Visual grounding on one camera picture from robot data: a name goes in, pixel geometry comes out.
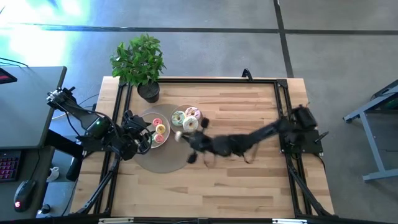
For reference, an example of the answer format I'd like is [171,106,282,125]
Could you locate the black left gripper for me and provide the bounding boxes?
[119,110,143,161]

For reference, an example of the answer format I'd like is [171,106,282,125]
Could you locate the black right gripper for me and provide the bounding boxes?
[187,117,216,164]

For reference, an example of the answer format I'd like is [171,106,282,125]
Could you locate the large white frosted donut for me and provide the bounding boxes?
[182,116,199,133]

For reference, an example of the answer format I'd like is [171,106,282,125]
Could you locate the large mint green donut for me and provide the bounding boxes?
[170,110,187,128]

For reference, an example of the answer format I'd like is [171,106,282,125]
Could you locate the small tan plate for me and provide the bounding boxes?
[169,104,203,134]

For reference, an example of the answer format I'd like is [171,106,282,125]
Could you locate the large pink frosted donut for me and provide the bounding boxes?
[185,106,202,121]

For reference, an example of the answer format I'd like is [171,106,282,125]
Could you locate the large cream plate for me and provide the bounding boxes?
[136,112,172,149]

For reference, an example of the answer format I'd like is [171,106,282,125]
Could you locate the round grey-brown placemat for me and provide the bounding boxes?
[133,103,194,174]

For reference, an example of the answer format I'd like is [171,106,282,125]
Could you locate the black desk support beam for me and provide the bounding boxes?
[46,129,85,182]

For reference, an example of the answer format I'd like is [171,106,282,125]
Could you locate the green plant in black pot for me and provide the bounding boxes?
[109,33,167,104]

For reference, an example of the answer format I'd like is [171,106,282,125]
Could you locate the small white cup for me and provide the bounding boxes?
[46,166,60,183]

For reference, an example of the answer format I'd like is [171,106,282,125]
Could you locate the dark grey desk tray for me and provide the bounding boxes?
[0,146,55,224]

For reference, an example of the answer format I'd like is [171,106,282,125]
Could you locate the black computer mouse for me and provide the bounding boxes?
[13,179,37,213]

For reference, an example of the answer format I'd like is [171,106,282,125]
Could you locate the keyboard with pink backlight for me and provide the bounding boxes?
[0,151,22,183]

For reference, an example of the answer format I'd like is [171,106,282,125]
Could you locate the black device with red display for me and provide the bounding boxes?
[0,67,18,85]

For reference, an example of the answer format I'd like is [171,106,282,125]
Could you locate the grey metal table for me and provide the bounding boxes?
[343,79,398,183]

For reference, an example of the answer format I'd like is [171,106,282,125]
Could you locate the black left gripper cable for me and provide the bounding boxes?
[138,132,154,156]

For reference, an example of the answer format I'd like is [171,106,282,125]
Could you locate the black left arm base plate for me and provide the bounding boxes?
[81,136,108,152]

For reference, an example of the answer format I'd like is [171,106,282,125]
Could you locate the black aluminium table frame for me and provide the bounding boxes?
[70,77,335,224]

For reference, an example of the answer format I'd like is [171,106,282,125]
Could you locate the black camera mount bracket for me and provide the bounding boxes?
[241,68,254,82]

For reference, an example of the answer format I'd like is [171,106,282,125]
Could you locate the silver metal bracket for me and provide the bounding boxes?
[98,217,134,224]
[272,218,308,224]

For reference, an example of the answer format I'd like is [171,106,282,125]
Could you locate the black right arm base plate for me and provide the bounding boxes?
[279,129,330,155]

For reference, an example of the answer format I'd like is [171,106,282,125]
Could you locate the black desk cable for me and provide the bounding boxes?
[0,57,29,68]

